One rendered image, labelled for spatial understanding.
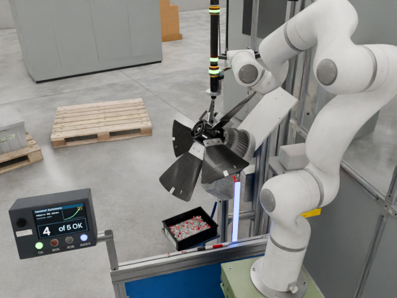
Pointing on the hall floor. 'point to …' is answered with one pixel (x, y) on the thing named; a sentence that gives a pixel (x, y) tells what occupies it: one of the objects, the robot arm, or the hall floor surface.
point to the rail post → (119, 291)
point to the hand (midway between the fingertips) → (238, 52)
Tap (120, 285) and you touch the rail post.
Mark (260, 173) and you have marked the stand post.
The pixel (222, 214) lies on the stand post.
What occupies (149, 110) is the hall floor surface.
